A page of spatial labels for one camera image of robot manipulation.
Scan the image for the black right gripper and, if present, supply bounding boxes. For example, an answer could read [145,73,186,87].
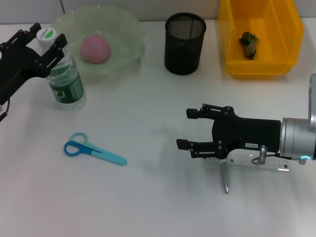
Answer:
[176,103,282,159]

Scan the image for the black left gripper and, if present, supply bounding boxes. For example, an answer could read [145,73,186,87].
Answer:
[0,22,68,106]

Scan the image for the clear bottle green label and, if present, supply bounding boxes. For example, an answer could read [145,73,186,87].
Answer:
[36,28,87,111]

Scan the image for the pink peach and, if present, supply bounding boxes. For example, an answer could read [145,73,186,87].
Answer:
[80,34,111,64]

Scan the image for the blue scissors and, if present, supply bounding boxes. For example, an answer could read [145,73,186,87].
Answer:
[63,132,128,166]

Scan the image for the green plastic wrapper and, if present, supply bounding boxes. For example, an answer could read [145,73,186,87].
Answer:
[238,31,261,60]

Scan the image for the clear plastic ruler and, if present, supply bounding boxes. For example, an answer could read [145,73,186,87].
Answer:
[203,150,291,173]

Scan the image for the silver pen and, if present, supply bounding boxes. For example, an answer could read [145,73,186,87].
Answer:
[220,161,231,195]

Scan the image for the translucent green fruit plate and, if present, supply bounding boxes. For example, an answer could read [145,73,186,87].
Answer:
[53,5,146,83]

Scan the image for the black mesh pen holder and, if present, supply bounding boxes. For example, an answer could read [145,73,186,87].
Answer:
[164,12,206,76]

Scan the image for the yellow plastic bin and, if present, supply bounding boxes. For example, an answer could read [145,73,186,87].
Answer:
[217,0,304,79]

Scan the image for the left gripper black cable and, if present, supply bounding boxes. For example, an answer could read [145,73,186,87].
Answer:
[0,98,11,122]

